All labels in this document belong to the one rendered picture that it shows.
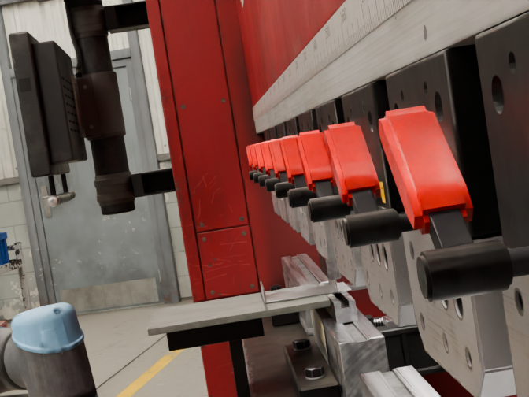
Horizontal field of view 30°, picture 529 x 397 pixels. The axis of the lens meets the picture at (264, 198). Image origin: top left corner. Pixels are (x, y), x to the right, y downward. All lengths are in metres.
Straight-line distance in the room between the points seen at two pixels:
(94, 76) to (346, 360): 1.79
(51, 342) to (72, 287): 7.88
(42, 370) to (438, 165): 0.82
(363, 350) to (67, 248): 7.76
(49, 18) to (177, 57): 6.68
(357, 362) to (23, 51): 1.48
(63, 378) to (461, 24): 0.80
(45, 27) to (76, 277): 2.23
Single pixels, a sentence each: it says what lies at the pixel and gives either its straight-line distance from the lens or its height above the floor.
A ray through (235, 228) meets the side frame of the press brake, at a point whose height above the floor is 1.05.
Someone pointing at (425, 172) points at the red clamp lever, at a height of 1.21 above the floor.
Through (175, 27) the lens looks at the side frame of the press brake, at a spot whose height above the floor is 1.54.
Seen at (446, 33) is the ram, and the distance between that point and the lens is 0.45.
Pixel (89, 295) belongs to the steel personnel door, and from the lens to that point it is 8.96.
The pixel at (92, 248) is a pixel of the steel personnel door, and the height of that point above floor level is 0.57.
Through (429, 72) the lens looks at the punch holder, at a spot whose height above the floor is 1.25.
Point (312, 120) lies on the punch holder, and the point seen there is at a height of 1.25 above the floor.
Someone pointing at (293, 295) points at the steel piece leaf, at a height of 1.00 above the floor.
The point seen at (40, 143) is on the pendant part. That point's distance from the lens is 2.50.
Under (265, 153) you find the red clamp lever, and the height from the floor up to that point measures 1.22.
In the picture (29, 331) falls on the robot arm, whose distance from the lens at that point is 1.14.
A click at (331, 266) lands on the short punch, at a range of 1.46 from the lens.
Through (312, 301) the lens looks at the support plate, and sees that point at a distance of 1.43.
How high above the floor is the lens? 1.23
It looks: 3 degrees down
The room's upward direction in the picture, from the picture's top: 9 degrees counter-clockwise
